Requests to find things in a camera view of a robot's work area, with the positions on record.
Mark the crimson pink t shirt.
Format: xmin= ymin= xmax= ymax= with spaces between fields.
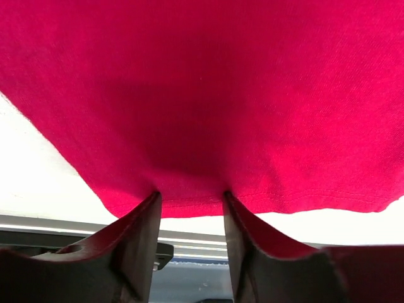
xmin=1 ymin=1 xmax=403 ymax=218

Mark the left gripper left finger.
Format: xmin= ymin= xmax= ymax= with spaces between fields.
xmin=1 ymin=193 xmax=162 ymax=302

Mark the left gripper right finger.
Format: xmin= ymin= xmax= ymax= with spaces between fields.
xmin=223 ymin=191 xmax=403 ymax=302

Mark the aluminium front rail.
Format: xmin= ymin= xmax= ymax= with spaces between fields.
xmin=1 ymin=215 xmax=227 ymax=261

